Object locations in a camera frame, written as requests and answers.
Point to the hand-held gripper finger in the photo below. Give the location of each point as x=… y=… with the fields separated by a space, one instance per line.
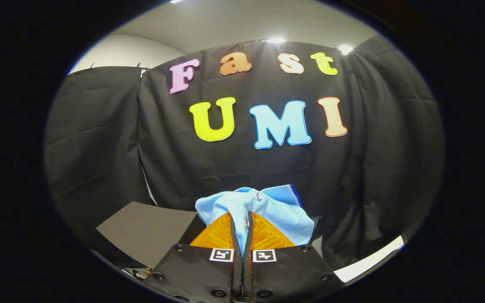
x=247 y=277
x=238 y=277

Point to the light blue polo shirt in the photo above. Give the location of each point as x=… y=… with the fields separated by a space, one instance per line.
x=276 y=210

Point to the grey cabinet with dark top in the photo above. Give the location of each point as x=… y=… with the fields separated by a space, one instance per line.
x=150 y=231

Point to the black backdrop cloth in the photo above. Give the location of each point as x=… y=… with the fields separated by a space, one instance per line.
x=225 y=168

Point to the white board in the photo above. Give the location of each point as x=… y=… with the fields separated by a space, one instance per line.
x=364 y=263

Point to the ceiling light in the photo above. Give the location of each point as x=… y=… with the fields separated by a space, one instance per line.
x=345 y=49
x=276 y=40

